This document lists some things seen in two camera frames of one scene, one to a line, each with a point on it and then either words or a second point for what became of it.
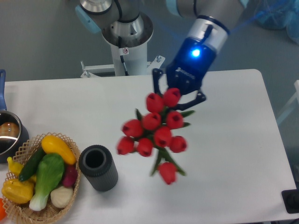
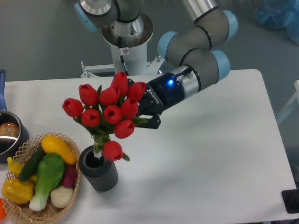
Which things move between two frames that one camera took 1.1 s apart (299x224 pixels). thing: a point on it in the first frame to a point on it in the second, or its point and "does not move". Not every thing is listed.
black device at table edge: (290, 199) does not move
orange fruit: (3, 211) does not move
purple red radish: (69, 178) does not move
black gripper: (186, 70) to (161, 93)
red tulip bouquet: (158, 129) to (106, 112)
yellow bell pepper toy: (17, 192) does not move
